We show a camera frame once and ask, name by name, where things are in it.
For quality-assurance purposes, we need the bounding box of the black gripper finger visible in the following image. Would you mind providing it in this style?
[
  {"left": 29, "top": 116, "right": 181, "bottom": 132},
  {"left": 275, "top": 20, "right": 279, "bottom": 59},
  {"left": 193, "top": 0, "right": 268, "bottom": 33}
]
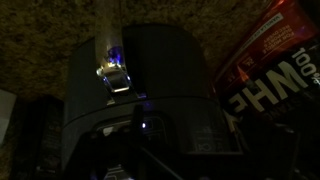
[
  {"left": 83, "top": 105, "right": 187, "bottom": 180},
  {"left": 95, "top": 0, "right": 131, "bottom": 100}
]

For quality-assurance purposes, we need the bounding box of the whey protein tub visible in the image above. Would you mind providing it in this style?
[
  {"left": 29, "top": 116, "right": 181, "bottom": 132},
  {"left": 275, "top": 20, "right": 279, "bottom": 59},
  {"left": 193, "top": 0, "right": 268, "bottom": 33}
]
[{"left": 214, "top": 0, "right": 320, "bottom": 180}]

